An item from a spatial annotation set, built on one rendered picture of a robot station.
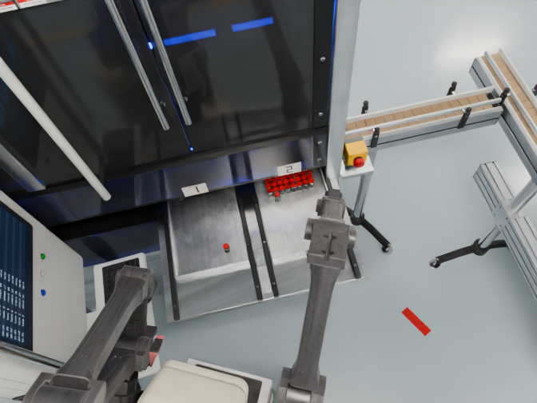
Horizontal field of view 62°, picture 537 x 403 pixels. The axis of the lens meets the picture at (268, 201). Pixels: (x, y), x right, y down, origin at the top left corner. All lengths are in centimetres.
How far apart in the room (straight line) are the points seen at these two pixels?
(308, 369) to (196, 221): 83
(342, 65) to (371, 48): 224
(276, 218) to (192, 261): 34
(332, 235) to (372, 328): 153
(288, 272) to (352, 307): 94
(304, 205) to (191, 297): 53
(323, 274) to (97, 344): 44
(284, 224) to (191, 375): 75
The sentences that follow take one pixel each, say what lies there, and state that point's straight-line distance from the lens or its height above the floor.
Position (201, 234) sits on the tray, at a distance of 165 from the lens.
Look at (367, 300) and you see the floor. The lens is 246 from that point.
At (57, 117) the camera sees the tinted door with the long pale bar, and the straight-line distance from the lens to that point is 129.
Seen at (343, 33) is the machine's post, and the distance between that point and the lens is 118.
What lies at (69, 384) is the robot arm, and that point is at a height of 157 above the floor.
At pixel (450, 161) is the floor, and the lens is 294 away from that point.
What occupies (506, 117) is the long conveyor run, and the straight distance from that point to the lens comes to 201.
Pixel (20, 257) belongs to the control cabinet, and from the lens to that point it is 143.
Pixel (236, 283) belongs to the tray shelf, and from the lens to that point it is 156.
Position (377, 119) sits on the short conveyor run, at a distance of 183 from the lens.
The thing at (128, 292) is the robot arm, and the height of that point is 142.
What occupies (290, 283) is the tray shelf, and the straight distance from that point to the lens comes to 154.
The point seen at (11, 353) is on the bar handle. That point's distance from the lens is 120.
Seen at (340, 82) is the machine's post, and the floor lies 140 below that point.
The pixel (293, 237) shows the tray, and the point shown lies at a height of 88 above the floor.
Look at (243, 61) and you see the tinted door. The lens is 117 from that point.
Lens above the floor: 234
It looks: 61 degrees down
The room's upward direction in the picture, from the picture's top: 9 degrees counter-clockwise
